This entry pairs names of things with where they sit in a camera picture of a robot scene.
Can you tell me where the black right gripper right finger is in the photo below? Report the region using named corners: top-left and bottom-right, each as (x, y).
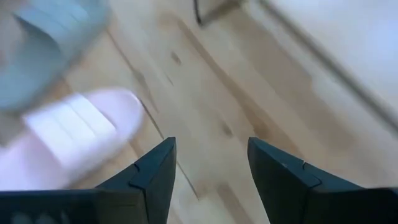
top-left (247, 136), bottom-right (398, 224)

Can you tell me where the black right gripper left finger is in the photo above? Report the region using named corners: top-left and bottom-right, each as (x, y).
top-left (0, 136), bottom-right (177, 224)

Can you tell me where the pink rubber slide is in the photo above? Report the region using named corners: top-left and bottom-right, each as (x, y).
top-left (0, 88), bottom-right (146, 191)

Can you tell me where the light grey rubber slide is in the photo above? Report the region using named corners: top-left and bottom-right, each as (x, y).
top-left (0, 0), bottom-right (113, 111)

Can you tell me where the black metal wooden shelf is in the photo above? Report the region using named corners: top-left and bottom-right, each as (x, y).
top-left (192, 0), bottom-right (244, 27)

